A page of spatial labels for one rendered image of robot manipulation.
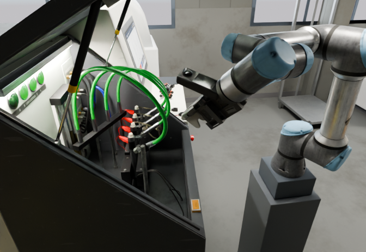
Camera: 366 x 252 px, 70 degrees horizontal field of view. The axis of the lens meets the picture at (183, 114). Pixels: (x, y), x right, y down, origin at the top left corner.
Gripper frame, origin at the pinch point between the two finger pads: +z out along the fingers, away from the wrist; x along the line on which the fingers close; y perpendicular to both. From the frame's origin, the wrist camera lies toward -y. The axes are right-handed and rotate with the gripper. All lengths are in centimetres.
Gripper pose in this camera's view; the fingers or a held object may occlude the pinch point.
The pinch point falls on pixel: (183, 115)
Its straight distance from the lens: 76.1
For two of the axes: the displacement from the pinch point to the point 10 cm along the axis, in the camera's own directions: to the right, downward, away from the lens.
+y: 6.9, 7.2, 0.9
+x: 5.3, -5.9, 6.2
